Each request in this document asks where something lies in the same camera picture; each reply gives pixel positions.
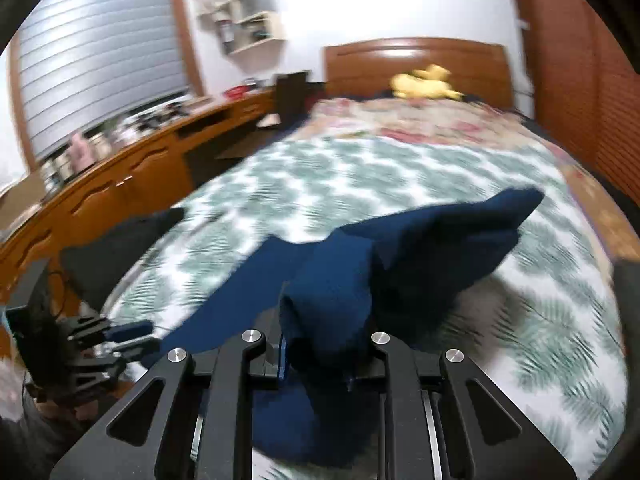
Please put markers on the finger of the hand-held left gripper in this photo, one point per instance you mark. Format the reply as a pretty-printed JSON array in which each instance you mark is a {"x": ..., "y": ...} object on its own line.
[
  {"x": 127, "y": 331},
  {"x": 135, "y": 347}
]

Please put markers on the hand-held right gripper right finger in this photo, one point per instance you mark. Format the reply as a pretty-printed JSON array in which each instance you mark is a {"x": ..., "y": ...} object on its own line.
[{"x": 370, "y": 367}]

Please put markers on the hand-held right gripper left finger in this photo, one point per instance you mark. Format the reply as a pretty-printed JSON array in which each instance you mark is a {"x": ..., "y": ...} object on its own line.
[{"x": 272, "y": 360}]

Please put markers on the blue suit jacket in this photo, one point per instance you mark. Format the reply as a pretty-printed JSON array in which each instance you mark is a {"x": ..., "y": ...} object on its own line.
[{"x": 340, "y": 280}]

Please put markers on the dark grey cloth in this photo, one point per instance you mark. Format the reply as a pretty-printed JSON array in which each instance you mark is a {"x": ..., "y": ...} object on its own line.
[{"x": 115, "y": 255}]

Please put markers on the wooden desk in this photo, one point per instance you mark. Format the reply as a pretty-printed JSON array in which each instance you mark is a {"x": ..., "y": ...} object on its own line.
[{"x": 150, "y": 160}]

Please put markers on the pink bottle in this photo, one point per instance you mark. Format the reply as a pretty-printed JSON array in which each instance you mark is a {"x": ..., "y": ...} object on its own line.
[{"x": 81, "y": 152}]

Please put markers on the leaf print blanket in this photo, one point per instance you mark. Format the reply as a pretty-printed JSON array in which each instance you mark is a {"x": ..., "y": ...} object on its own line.
[{"x": 550, "y": 310}]

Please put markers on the row of desk jars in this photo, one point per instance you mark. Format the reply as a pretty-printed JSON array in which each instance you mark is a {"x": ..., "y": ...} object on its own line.
[{"x": 125, "y": 130}]

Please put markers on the white paper sheet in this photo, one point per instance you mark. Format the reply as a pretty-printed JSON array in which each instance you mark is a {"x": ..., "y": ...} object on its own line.
[{"x": 270, "y": 120}]

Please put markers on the floral quilt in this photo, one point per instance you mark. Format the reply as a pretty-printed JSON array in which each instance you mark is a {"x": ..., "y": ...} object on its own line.
[{"x": 425, "y": 120}]

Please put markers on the red basket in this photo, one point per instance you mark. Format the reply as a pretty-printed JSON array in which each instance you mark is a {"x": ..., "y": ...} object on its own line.
[{"x": 237, "y": 91}]

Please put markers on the dark desk chair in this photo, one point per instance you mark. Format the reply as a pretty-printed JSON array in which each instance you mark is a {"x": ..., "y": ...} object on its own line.
[{"x": 292, "y": 95}]

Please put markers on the grey window blind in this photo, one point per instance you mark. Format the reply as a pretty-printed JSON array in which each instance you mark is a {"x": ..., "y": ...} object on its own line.
[{"x": 100, "y": 60}]

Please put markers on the yellow plush toy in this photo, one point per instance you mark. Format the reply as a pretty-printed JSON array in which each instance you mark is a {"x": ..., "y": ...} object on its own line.
[{"x": 420, "y": 87}]

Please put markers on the wooden headboard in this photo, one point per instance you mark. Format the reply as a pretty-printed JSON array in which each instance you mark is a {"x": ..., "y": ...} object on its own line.
[{"x": 370, "y": 67}]

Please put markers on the wooden louvred wardrobe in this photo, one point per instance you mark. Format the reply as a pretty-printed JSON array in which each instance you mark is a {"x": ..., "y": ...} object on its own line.
[{"x": 575, "y": 85}]

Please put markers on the wooden window frame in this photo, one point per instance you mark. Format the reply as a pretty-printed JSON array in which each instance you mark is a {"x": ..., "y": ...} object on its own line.
[{"x": 192, "y": 50}]

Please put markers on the white wall shelf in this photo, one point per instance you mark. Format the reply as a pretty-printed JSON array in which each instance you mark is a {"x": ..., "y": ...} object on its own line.
[{"x": 260, "y": 45}]

